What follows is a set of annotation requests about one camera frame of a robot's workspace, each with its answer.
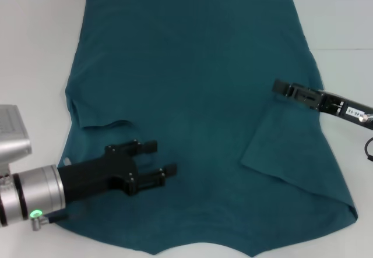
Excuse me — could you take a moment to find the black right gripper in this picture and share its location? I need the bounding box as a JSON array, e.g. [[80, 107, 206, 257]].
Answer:
[[272, 78, 373, 131]]

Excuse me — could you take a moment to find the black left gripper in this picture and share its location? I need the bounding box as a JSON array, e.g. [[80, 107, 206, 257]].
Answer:
[[57, 139, 178, 204]]

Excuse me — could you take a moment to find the teal blue t-shirt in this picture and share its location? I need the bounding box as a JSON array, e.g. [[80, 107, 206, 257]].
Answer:
[[55, 0, 358, 256]]

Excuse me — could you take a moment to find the right gripper cable with plugs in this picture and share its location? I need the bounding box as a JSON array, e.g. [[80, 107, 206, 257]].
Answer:
[[357, 112, 373, 162]]

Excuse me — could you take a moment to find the gripper cable with plugs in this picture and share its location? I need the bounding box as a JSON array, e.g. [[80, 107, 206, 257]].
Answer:
[[30, 157, 73, 232], [357, 112, 373, 162]]

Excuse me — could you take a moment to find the left gripper cable with plugs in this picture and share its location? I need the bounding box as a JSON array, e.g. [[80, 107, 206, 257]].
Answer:
[[30, 157, 73, 232]]

